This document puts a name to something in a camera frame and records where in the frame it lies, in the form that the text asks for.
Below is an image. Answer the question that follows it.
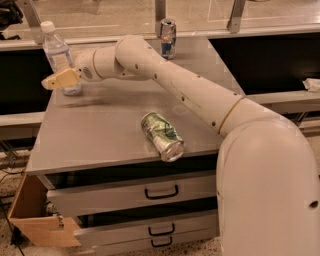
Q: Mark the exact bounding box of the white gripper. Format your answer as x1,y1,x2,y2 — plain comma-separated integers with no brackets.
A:
41,49,99,90

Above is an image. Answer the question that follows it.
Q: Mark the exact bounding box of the clear blue plastic water bottle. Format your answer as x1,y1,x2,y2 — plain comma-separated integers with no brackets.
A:
41,21,82,96

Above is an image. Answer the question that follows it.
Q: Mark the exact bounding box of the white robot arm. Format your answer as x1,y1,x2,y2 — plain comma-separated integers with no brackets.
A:
42,35,320,256

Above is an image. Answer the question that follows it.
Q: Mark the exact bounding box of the redbull can upright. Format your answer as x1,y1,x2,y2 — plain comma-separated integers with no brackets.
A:
160,18,176,60

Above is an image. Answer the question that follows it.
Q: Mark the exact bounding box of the green soda can lying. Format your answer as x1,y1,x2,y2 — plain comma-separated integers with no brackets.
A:
141,112,184,162

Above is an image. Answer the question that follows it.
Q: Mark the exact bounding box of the grey drawer cabinet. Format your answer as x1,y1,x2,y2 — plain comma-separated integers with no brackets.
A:
25,35,248,256

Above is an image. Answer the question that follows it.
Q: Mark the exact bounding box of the black object top left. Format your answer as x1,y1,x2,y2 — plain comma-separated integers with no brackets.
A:
0,0,24,41

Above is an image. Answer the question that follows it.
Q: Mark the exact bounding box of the top grey drawer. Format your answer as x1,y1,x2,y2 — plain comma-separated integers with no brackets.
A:
47,171,216,217

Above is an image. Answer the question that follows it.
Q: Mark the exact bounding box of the grey drawer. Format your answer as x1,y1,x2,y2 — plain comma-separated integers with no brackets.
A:
74,210,218,246
93,228,217,256
47,171,216,217

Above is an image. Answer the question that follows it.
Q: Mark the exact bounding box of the wooden box beside cabinet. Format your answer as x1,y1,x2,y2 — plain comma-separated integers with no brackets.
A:
8,174,80,247

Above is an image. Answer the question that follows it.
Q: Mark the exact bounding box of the bottom grey drawer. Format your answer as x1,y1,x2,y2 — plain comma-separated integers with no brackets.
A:
93,228,217,256

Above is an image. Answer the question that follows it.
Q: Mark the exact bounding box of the middle grey drawer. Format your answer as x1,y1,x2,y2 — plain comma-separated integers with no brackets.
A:
74,210,218,246

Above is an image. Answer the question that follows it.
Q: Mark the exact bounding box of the metal railing frame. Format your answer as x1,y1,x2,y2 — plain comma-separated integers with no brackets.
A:
0,0,320,51

